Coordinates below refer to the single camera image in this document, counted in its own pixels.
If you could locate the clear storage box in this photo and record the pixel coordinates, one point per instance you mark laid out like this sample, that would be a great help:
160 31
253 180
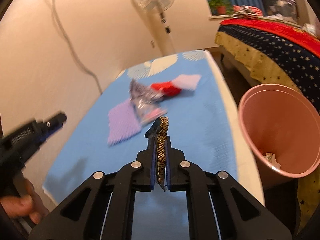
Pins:
282 9

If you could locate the white paper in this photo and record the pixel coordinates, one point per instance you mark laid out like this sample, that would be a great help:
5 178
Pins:
271 159

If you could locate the potted green plant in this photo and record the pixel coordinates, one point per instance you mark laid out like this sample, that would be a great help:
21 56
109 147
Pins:
221 7

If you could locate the white standing fan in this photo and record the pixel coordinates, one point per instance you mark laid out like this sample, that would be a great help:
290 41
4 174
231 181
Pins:
152 13

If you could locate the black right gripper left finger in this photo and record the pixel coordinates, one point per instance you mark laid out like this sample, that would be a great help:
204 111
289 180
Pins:
146 176

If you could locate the pile of clothes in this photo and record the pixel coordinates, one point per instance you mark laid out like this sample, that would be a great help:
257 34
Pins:
247 12

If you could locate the left hand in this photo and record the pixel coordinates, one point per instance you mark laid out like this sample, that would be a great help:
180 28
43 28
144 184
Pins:
30 205

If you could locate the star patterned bedspread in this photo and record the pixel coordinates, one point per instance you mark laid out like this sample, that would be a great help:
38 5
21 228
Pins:
272 59

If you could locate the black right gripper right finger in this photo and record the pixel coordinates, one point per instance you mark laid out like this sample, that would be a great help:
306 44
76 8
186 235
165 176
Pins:
174 175

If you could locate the purple foam net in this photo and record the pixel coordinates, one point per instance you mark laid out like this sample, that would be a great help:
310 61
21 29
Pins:
123 123

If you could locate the clear plastic bag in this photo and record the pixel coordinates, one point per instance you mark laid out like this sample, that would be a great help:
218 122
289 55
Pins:
147 111

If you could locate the pink trash bin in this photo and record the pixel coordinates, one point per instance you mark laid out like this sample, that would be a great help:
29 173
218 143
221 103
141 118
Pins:
277 119

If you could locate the black gold snack wrapper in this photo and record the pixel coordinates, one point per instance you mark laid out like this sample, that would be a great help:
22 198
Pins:
158 131

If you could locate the red blanket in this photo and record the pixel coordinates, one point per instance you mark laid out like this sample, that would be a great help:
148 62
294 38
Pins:
290 33

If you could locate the silver crumpled wrapper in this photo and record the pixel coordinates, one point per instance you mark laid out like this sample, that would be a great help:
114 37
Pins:
140 91

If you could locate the red crumpled wrapper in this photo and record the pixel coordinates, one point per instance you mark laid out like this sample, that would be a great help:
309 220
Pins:
166 88

